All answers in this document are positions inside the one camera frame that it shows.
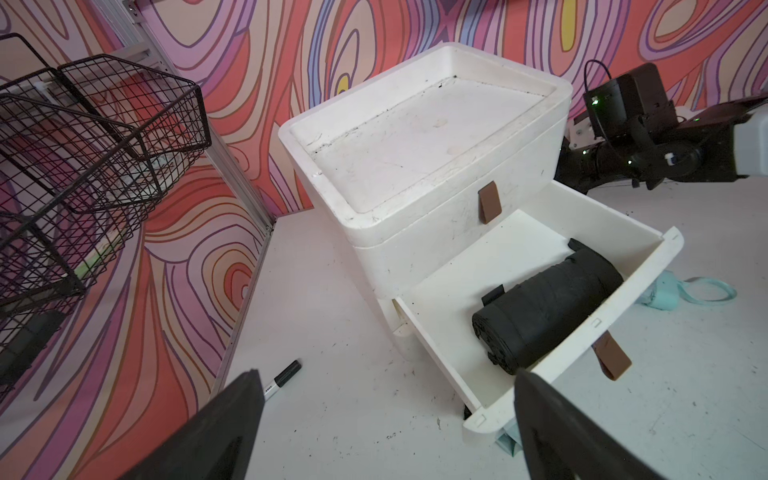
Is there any mint umbrella upper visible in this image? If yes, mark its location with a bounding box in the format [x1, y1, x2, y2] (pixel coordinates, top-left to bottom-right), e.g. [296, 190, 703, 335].
[635, 270, 738, 311]

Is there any mint umbrella lower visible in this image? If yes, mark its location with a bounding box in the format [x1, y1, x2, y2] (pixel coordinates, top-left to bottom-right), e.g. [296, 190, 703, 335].
[496, 420, 523, 457]

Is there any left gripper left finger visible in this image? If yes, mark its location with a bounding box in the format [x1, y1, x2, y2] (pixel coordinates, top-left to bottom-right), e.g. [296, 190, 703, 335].
[122, 370, 265, 479]

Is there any mint umbrella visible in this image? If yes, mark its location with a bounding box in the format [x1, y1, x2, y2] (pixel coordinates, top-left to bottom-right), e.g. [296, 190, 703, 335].
[635, 270, 738, 311]
[496, 420, 523, 457]

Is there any brown lower pull tab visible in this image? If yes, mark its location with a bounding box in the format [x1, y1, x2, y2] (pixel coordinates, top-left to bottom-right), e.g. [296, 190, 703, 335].
[592, 331, 632, 381]

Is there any black marker pen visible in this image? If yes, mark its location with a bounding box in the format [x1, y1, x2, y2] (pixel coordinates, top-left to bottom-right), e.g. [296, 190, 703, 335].
[264, 359, 302, 401]

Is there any black wire basket left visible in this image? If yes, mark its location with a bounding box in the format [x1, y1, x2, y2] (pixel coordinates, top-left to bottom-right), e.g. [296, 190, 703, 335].
[1, 54, 212, 394]

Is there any white drawer cabinet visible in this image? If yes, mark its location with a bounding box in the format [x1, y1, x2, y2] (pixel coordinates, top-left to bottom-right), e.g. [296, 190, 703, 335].
[279, 43, 573, 299]

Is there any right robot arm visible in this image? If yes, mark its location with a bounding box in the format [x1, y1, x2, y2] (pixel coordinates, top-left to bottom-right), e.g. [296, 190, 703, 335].
[554, 63, 767, 193]

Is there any white drawer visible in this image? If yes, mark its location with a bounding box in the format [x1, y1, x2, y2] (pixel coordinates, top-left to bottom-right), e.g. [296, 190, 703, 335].
[395, 182, 684, 444]

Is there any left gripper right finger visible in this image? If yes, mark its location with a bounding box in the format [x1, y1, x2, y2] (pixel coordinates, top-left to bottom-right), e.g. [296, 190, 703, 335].
[514, 370, 662, 479]

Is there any black umbrella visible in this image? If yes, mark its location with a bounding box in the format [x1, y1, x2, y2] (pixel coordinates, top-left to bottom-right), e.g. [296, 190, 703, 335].
[471, 238, 623, 375]

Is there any brown drawer pull tab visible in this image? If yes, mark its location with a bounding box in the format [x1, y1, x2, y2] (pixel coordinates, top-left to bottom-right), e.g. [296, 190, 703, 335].
[478, 181, 503, 225]

